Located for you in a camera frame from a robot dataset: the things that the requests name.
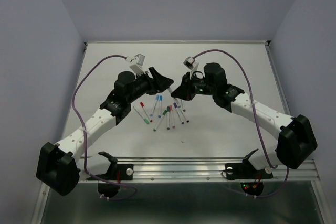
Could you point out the purple capped pen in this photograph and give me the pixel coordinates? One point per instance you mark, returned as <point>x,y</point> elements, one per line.
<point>178,113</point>

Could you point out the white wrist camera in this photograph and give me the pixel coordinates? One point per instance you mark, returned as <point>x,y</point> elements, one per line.
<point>136,64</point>
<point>191,64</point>

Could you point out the pink capped pen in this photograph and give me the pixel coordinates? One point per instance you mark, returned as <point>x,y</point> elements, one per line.
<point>172,121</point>

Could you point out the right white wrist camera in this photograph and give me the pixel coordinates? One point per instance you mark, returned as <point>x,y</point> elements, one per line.
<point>191,64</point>

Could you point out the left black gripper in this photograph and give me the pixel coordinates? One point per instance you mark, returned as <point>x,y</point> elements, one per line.
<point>161,82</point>

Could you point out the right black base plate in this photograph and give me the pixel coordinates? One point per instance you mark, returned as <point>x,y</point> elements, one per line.
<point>252,185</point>

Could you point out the dark red capped pen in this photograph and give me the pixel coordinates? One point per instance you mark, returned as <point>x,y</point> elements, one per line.
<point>179,102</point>

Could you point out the green tipped white pen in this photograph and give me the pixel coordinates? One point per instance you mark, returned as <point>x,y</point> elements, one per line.
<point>141,115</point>

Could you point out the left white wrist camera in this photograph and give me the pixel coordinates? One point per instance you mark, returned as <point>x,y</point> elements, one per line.
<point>136,64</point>

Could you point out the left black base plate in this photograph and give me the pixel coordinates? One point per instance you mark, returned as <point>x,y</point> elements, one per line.
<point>109,173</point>

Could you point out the light blue capped pen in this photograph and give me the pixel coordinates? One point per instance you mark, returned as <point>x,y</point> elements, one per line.
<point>152,112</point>

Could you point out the aluminium front rail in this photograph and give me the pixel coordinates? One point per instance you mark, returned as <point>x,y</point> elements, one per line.
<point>192,170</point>

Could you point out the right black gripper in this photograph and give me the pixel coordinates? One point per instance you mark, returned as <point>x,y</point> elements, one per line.
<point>184,92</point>

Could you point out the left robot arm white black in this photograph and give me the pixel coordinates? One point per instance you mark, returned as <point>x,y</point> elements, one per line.
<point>57,163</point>

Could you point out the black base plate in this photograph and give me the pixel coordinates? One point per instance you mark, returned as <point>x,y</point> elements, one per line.
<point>109,173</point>
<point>252,185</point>

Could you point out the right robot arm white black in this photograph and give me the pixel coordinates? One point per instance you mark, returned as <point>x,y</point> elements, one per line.
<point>294,135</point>

